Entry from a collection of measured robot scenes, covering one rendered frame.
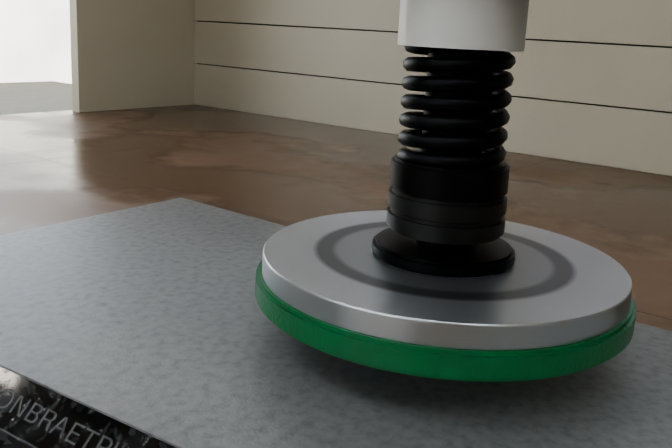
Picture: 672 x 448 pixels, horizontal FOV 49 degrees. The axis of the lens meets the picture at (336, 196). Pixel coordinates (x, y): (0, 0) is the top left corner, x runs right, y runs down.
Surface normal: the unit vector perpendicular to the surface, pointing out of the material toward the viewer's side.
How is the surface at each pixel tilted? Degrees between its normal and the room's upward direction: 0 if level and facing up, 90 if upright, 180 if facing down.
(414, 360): 90
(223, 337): 0
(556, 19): 90
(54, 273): 0
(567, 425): 0
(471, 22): 90
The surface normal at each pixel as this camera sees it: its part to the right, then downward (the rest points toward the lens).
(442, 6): -0.44, 0.18
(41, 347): 0.05, -0.97
